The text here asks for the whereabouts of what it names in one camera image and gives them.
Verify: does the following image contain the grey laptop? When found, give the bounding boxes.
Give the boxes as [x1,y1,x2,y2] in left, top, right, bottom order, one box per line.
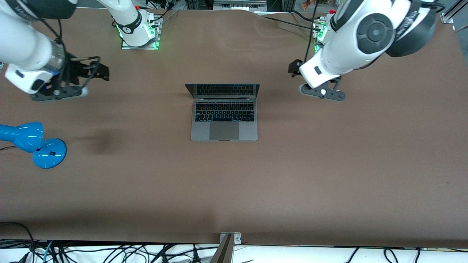
[185,84,261,142]

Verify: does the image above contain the grey power strip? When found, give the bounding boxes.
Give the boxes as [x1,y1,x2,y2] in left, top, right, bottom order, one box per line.
[213,0,268,11]

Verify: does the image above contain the blue desk lamp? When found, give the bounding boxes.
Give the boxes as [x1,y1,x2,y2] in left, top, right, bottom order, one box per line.
[0,122,67,169]

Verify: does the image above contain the long black table cable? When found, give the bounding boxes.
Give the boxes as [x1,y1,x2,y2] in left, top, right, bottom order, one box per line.
[260,15,318,33]

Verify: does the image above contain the short black table cable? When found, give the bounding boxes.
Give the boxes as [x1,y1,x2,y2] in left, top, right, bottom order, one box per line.
[291,10,317,22]

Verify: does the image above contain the black base cable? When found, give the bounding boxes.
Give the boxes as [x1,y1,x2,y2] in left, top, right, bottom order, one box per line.
[154,9,180,22]

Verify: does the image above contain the black looped floor cable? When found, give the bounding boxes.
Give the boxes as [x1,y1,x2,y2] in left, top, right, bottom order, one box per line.
[0,221,35,263]

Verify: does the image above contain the teal cable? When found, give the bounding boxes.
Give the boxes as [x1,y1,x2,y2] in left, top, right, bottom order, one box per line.
[43,240,54,263]

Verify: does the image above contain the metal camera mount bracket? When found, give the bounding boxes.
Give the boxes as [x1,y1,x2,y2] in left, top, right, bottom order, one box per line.
[210,232,242,263]

